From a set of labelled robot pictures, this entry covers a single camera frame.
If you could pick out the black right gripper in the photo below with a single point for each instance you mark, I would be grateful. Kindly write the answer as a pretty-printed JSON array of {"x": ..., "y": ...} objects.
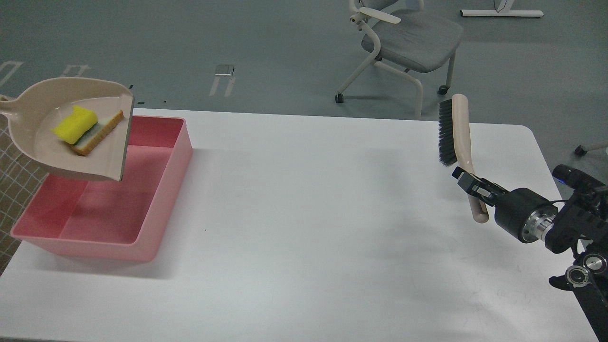
[{"x": 522, "y": 213}]

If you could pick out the beige hand brush black bristles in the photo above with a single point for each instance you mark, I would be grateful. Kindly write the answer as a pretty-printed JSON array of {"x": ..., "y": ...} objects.
[{"x": 454, "y": 133}]

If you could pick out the slice of toast bread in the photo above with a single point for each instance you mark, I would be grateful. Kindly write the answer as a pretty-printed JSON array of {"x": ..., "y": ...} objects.
[{"x": 91, "y": 139}]

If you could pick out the beige plastic dustpan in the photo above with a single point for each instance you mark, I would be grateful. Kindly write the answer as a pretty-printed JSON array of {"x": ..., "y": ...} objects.
[{"x": 32, "y": 115}]

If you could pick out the yellow sponge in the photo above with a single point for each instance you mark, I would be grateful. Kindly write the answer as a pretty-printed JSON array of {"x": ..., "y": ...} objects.
[{"x": 71, "y": 128}]

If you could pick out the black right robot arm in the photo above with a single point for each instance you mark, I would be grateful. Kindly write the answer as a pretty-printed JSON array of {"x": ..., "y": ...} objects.
[{"x": 580, "y": 225}]

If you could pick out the pink plastic bin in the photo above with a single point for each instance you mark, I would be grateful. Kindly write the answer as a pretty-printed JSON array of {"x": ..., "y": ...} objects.
[{"x": 123, "y": 220}]

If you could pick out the chair caster at right edge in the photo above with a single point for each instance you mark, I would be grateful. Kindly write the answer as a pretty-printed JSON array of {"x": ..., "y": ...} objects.
[{"x": 582, "y": 150}]

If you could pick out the grey white office chair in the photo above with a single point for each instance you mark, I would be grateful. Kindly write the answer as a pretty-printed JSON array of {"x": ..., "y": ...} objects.
[{"x": 402, "y": 41}]

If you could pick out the white table leg base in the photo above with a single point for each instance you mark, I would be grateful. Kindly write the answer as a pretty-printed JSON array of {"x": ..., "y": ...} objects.
[{"x": 503, "y": 9}]

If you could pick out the silver floor outlet plate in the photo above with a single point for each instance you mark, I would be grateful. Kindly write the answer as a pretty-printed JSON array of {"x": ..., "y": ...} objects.
[{"x": 224, "y": 70}]

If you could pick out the beige checkered cloth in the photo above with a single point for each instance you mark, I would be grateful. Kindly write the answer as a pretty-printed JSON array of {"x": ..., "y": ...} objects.
[{"x": 20, "y": 178}]

